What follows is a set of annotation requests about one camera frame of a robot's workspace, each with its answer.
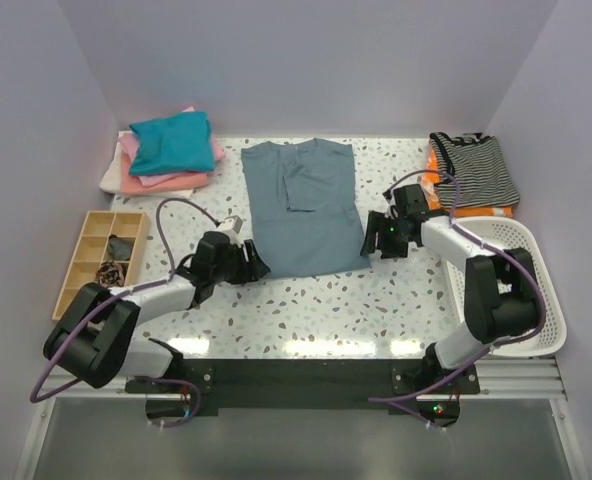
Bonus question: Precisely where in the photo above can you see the grey-blue t-shirt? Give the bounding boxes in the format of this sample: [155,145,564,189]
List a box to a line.
[241,138,370,279]

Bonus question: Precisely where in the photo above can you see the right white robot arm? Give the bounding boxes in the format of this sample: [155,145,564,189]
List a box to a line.
[361,185,546,390]

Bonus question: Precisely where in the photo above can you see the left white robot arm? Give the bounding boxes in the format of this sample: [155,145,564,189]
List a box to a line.
[43,231,270,388]

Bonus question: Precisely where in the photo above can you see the black white striped t-shirt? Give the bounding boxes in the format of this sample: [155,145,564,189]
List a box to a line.
[429,132,520,208]

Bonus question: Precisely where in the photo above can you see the white perforated plastic basket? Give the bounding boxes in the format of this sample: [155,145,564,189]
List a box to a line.
[458,216,567,358]

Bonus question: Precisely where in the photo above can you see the dark items in tray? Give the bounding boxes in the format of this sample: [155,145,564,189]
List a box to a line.
[94,235,133,288]

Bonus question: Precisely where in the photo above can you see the salmon folded t-shirt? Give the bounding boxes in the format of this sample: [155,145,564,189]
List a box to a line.
[120,173,209,195]

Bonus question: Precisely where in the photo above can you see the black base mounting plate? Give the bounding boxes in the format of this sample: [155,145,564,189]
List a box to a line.
[125,357,482,419]

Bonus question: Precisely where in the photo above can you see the teal folded t-shirt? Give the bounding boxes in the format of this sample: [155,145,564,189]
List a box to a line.
[129,111,216,176]

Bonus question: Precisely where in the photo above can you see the wooden compartment organizer tray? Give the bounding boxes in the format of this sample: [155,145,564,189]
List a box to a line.
[52,211,151,321]

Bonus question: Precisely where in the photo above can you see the white folded t-shirt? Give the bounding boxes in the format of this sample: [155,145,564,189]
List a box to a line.
[99,149,123,195]

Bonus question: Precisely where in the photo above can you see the light pink folded t-shirt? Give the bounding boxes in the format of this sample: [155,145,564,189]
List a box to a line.
[118,107,225,187]

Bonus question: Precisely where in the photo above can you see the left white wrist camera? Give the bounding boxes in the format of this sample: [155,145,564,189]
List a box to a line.
[216,215,243,246]

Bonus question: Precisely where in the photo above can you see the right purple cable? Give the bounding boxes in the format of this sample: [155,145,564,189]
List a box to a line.
[368,168,547,419]

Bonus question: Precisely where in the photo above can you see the purple cable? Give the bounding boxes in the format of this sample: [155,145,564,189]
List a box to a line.
[368,168,547,419]
[29,197,227,429]

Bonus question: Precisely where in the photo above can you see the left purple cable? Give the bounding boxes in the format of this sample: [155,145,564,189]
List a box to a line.
[29,197,227,429]

